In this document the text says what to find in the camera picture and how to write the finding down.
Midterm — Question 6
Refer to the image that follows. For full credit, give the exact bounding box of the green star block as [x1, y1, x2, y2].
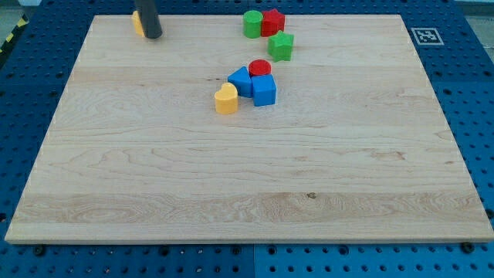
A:
[268, 31, 294, 62]

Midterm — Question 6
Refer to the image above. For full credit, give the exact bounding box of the red star block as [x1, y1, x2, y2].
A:
[261, 8, 286, 37]

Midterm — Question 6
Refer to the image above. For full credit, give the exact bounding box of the yellow heart block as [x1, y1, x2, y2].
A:
[214, 83, 239, 114]

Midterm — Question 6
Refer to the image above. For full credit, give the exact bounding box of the blue cube block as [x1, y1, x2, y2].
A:
[252, 74, 277, 107]

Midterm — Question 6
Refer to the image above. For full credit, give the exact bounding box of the blue triangle block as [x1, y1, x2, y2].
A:
[227, 66, 253, 98]

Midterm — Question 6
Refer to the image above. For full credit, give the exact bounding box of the red cylinder block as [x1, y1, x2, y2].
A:
[248, 59, 272, 76]

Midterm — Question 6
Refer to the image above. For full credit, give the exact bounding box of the wooden board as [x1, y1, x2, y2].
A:
[5, 15, 493, 245]

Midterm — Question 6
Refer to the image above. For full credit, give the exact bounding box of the green cylinder block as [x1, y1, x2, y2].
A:
[242, 10, 263, 39]

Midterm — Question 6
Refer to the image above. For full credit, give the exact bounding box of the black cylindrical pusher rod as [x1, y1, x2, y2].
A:
[134, 0, 163, 39]

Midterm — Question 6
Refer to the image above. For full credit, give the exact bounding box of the yellow block behind rod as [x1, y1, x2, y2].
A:
[131, 10, 145, 37]

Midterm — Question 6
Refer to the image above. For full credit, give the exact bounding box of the white fiducial marker tag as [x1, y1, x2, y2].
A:
[411, 27, 444, 46]

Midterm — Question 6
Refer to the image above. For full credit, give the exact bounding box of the black bolt front left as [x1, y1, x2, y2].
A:
[32, 245, 46, 256]

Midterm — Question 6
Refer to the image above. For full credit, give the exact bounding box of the black bolt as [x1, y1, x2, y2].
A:
[461, 242, 475, 254]
[32, 245, 46, 256]

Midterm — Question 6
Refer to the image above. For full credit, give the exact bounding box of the black bolt front right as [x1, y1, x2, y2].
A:
[461, 242, 475, 254]

